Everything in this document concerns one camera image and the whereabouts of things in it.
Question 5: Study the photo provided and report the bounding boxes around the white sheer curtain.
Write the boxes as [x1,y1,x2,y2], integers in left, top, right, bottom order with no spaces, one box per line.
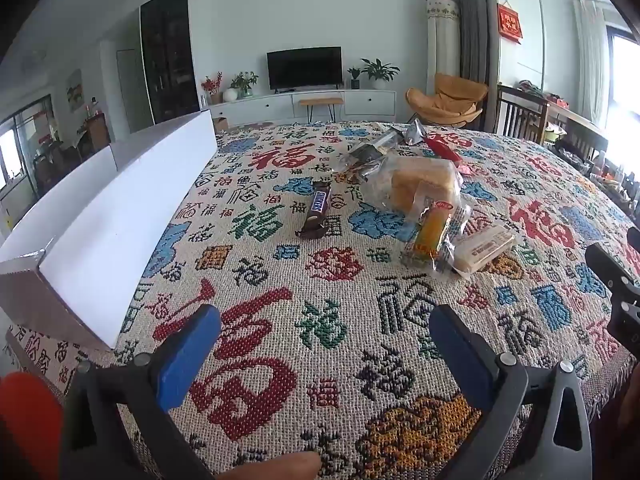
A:
[575,0,613,126]

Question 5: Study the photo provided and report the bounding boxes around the white television cabinet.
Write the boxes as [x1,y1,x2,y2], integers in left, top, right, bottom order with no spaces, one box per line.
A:
[207,89,398,123]

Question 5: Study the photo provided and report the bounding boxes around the black television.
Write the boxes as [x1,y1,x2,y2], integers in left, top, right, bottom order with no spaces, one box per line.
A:
[266,46,344,92]

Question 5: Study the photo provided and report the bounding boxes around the brown chocolate bar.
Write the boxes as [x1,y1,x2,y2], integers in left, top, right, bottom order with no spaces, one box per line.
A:
[295,180,333,240]

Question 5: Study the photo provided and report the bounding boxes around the wooden dining chair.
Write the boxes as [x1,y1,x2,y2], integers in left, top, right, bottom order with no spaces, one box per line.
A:
[86,112,112,153]

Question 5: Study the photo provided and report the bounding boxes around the grey curtain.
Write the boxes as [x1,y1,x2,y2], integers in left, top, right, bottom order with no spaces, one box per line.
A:
[442,0,498,86]

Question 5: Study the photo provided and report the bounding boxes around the red wall hanging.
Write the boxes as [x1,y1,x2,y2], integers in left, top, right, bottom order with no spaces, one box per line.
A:
[497,4,523,45]

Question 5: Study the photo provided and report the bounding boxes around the person's left hand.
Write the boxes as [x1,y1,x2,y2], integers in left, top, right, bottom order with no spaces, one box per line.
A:
[234,451,322,480]

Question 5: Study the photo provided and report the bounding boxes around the framed wall picture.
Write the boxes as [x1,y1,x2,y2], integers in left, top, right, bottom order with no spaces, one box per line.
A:
[66,69,83,112]

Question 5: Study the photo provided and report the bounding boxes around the red cloth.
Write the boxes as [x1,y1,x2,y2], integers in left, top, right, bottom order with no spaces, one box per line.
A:
[0,372,63,480]

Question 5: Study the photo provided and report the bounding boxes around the white wafer packet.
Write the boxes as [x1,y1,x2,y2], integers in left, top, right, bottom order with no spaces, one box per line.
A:
[452,222,518,278]

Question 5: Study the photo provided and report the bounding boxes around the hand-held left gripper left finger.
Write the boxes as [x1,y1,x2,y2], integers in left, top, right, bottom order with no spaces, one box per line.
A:
[59,304,222,480]

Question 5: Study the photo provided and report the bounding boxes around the orange cake packet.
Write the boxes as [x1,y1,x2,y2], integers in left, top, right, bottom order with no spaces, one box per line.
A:
[400,197,468,273]

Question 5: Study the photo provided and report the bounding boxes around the orange lounge chair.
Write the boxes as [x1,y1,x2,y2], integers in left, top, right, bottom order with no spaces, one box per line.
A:
[405,73,488,128]

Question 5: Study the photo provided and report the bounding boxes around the dark wooden bench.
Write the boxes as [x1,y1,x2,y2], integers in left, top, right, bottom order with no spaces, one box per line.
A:
[496,85,608,161]

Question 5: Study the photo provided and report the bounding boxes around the wooden stool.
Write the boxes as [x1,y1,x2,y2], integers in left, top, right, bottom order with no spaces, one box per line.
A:
[299,97,346,123]

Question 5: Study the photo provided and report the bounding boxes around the dark striped packet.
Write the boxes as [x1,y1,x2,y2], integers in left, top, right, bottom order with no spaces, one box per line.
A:
[346,129,402,168]

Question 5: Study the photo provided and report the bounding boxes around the standing air conditioner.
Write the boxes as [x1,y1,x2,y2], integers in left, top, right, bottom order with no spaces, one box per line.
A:
[425,0,461,96]

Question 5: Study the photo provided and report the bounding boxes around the black glass cabinet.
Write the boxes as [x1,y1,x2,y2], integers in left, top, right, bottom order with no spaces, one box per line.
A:
[140,0,201,126]

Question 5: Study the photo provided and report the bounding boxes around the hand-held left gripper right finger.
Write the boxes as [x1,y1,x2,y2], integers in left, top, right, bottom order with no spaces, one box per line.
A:
[429,304,593,480]

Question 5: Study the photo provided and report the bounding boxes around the white cardboard box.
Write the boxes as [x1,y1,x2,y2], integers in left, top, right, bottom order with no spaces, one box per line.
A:
[0,108,218,352]

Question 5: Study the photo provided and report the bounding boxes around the green potted plant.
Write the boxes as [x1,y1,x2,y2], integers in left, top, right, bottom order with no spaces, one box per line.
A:
[231,71,260,99]

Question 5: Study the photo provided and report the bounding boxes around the silver foil packet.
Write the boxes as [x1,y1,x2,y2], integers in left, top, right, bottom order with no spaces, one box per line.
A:
[402,119,429,146]

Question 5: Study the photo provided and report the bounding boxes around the leafy plant in white pot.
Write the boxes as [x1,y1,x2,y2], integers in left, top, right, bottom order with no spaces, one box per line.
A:
[361,58,401,83]

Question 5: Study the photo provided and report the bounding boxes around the bread loaf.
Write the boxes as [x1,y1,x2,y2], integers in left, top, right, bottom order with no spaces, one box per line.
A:
[360,155,463,216]

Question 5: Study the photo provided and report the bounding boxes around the printed woven blanket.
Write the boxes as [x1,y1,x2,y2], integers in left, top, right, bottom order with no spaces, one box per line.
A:
[0,121,640,480]

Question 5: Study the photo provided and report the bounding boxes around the red snack packet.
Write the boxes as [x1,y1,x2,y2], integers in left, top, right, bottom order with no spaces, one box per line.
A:
[425,132,473,176]

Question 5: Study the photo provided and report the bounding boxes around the red flower arrangement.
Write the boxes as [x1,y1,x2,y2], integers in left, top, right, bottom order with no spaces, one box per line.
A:
[201,72,223,106]

